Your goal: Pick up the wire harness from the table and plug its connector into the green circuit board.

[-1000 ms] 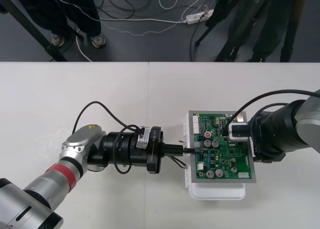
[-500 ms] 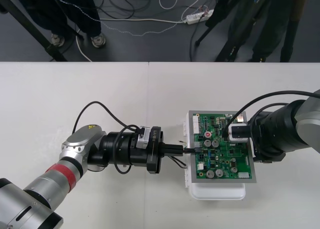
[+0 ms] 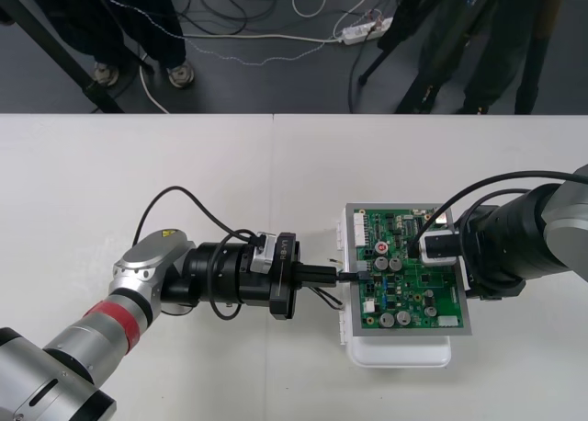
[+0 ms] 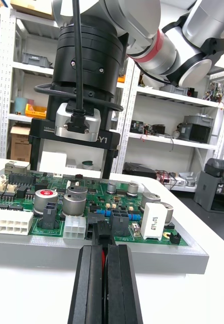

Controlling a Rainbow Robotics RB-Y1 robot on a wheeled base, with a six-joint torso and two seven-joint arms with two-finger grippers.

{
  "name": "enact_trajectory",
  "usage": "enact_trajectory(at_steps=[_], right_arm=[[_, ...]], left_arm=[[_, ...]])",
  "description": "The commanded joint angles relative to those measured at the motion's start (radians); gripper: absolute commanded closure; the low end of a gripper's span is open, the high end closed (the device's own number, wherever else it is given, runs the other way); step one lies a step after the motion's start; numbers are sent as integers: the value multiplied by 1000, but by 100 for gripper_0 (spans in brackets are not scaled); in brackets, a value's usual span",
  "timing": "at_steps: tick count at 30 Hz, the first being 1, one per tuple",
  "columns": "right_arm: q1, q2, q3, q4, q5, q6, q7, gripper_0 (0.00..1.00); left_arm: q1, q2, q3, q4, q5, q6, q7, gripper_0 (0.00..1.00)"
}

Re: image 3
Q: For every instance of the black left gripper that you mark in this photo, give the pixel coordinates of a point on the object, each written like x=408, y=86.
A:
x=285, y=274

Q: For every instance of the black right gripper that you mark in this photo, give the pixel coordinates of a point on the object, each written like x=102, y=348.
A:
x=496, y=290

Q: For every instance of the silver and black left arm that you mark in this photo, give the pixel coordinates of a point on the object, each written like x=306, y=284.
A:
x=151, y=260

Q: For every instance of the silver and black right arm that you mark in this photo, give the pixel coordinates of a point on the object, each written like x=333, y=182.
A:
x=565, y=228

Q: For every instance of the black tripod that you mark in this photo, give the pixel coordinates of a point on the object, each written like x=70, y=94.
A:
x=381, y=58

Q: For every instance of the white power strip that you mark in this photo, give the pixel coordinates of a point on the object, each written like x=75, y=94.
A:
x=363, y=30

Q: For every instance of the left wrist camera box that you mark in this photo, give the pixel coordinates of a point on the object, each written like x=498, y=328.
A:
x=264, y=255

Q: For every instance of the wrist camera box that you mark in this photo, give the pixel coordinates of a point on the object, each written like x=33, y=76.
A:
x=438, y=246
x=264, y=255

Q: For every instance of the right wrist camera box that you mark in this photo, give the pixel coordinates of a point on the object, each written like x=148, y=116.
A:
x=438, y=246

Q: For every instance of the green circuit board grey frame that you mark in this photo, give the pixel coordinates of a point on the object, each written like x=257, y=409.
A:
x=404, y=297

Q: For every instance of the black metal frame leg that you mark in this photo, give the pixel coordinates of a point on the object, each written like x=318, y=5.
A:
x=55, y=44

